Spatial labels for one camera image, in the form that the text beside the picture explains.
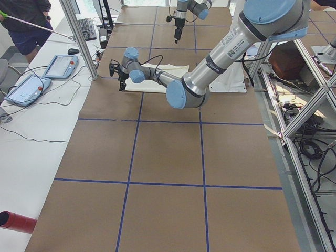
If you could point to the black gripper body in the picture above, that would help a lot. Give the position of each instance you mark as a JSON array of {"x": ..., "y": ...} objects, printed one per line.
[
  {"x": 179, "y": 23},
  {"x": 122, "y": 76}
]

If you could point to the cream cat print shirt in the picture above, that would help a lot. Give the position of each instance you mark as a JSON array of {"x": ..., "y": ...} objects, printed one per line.
[{"x": 164, "y": 75}]

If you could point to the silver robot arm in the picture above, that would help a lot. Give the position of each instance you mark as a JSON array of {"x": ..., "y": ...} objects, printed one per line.
[
  {"x": 258, "y": 21},
  {"x": 200, "y": 10}
]

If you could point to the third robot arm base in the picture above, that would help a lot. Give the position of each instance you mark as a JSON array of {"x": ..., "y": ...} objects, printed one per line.
[{"x": 324, "y": 54}]

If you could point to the person in dark clothes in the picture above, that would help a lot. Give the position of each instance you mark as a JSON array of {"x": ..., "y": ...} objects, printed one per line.
[{"x": 32, "y": 28}]

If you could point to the black computer mouse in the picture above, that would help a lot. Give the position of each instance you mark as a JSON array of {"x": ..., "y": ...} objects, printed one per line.
[{"x": 73, "y": 51}]

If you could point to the black keyboard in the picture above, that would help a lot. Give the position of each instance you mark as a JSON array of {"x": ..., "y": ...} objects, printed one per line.
[{"x": 87, "y": 29}]

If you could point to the far teach pendant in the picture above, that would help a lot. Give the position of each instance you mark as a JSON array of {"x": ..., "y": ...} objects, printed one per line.
[{"x": 61, "y": 67}]

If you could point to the teach pendant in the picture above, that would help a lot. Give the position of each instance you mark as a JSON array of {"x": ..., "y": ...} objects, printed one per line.
[
  {"x": 61, "y": 67},
  {"x": 28, "y": 91}
]

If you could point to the near teach pendant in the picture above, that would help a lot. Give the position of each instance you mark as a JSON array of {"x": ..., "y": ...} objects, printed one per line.
[{"x": 28, "y": 91}]

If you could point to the brown cardboard box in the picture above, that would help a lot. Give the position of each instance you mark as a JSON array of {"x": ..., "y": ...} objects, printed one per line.
[{"x": 286, "y": 63}]

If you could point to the red fire extinguisher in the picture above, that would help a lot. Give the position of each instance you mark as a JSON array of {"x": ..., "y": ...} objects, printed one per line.
[{"x": 16, "y": 222}]

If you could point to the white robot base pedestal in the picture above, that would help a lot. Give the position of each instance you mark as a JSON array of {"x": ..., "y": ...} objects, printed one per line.
[{"x": 232, "y": 80}]

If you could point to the aluminium frame post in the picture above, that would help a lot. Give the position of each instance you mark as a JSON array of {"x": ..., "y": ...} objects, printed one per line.
[{"x": 75, "y": 28}]

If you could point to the aluminium frame rack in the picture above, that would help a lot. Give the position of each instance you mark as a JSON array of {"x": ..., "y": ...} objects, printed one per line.
[{"x": 288, "y": 130}]

